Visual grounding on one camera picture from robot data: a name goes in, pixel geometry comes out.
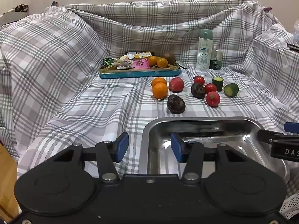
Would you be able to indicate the dark purple passion fruit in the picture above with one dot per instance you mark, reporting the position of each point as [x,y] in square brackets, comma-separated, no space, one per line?
[198,90]
[176,104]

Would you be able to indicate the brown windowed snack packet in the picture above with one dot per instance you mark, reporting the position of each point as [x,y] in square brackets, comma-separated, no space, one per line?
[123,64]

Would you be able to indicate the black flat object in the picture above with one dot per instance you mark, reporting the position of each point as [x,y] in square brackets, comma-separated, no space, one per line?
[293,46]

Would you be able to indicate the black wrapper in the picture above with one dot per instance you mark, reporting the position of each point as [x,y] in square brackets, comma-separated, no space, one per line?
[181,64]

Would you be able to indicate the purple clip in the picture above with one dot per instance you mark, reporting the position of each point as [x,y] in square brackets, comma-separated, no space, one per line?
[53,3]
[267,8]

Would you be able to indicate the orange with stem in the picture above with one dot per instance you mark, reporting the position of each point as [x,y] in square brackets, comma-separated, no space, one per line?
[159,80]

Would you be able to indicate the grey plaid cloth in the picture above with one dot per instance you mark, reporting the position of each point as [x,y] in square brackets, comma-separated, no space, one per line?
[70,74]

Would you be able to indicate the pink snack packet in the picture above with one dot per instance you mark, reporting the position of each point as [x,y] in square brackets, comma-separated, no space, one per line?
[140,64]

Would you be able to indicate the cardboard box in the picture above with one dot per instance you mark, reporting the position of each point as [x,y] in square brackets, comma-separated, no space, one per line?
[11,15]

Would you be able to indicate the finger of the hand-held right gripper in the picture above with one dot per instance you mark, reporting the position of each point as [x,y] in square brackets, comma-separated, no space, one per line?
[265,135]
[292,127]

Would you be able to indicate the wooden furniture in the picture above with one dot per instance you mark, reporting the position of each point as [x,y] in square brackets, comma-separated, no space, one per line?
[7,179]

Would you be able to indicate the cucumber end piece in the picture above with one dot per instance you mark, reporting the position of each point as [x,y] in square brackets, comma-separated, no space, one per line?
[231,89]

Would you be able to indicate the cherry tomato with stem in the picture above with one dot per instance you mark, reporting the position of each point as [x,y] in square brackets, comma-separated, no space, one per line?
[199,79]

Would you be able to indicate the metal tray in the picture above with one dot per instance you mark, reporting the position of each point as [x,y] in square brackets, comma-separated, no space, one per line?
[233,140]

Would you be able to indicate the white mesh fabric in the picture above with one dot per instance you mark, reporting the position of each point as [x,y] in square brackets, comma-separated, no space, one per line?
[290,205]

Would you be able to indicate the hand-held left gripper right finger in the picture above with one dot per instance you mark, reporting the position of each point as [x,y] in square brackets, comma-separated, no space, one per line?
[175,147]

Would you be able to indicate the red round fruit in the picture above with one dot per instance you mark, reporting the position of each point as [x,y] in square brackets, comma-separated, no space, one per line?
[212,98]

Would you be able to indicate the white wrapped candy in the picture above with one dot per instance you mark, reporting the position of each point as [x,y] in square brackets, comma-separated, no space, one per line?
[126,57]

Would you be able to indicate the clear plastic bottle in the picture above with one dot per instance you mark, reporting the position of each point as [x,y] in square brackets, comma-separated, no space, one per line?
[296,29]

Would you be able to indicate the dark flat box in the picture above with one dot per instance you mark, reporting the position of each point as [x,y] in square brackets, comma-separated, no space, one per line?
[129,52]

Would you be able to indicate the red apple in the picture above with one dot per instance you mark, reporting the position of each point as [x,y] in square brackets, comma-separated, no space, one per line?
[176,84]

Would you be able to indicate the cartoon cat water bottle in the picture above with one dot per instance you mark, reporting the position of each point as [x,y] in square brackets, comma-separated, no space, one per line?
[204,49]

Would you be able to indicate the yellow pastry packet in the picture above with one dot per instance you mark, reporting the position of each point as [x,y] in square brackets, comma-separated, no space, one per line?
[142,54]

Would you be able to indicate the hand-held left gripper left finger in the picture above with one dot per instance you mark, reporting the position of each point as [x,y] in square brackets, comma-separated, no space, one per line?
[122,144]

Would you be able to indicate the teal tin tray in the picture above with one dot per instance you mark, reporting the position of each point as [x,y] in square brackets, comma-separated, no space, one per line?
[140,74]

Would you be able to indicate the brown passion fruit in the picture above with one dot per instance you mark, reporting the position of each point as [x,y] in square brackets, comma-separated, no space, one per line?
[168,57]

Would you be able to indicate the green candy packet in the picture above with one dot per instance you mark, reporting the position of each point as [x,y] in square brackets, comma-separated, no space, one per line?
[108,61]

